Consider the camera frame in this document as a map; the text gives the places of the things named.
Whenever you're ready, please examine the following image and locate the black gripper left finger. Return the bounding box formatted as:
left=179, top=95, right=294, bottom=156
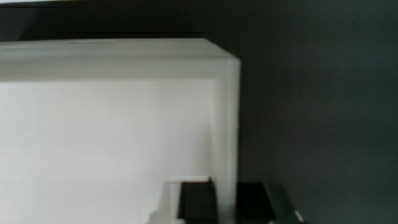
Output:
left=177, top=181, right=218, bottom=224

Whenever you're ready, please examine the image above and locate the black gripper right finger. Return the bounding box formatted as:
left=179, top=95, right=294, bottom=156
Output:
left=236, top=182, right=308, bottom=224

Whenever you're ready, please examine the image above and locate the white drawer cabinet box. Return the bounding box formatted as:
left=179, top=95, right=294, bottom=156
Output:
left=0, top=38, right=239, bottom=224

